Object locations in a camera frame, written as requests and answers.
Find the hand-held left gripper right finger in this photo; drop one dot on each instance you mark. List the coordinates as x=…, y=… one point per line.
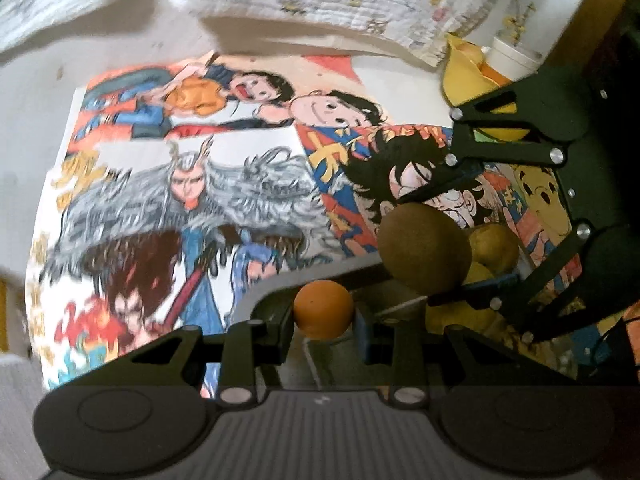
x=364, y=336

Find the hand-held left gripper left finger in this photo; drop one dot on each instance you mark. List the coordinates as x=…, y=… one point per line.
x=274, y=332

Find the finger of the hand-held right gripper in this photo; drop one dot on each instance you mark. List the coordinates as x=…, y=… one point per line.
x=465, y=182
x=475, y=292

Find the green-yellow lemon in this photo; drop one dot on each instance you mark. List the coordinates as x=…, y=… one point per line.
x=494, y=247
x=447, y=319

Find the metal tray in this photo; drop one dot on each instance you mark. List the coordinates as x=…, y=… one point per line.
x=330, y=366

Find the orange tangerine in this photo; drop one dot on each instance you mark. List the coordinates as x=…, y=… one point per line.
x=322, y=308

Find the large brown kiwi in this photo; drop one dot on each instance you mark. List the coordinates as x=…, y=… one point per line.
x=422, y=247

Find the yellow plastic bowl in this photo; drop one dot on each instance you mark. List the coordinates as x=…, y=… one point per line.
x=460, y=76

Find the white cup with orange band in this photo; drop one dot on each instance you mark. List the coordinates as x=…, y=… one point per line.
x=515, y=55

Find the cartoon children drawing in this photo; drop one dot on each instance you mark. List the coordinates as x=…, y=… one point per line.
x=200, y=96

